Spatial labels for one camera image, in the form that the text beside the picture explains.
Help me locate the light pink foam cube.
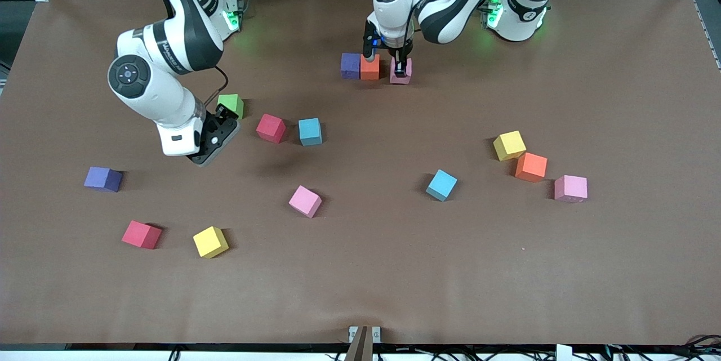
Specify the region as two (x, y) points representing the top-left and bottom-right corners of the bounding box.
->
(554, 175), (588, 204)
(389, 57), (413, 85)

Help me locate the orange foam cube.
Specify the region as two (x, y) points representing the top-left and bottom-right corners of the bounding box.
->
(359, 54), (381, 81)
(515, 151), (548, 183)

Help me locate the purple foam cube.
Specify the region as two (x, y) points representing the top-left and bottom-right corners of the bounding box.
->
(84, 167), (123, 193)
(341, 52), (362, 80)

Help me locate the blue foam cube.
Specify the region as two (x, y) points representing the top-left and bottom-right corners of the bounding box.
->
(298, 118), (323, 146)
(425, 169), (459, 202)

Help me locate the green foam cube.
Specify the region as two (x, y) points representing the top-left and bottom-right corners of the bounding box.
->
(217, 93), (245, 121)

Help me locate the red foam cube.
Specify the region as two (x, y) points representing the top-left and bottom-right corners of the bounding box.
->
(256, 113), (287, 144)
(122, 220), (163, 250)

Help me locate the yellow foam cube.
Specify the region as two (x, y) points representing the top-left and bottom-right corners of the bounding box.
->
(193, 226), (230, 259)
(493, 130), (527, 162)

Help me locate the bright pink foam cube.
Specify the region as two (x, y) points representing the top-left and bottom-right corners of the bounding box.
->
(288, 185), (323, 219)

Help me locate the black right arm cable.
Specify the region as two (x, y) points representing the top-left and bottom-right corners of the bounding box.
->
(203, 65), (229, 105)

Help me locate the metal bracket with brown post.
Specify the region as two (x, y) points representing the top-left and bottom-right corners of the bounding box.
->
(344, 325), (382, 361)

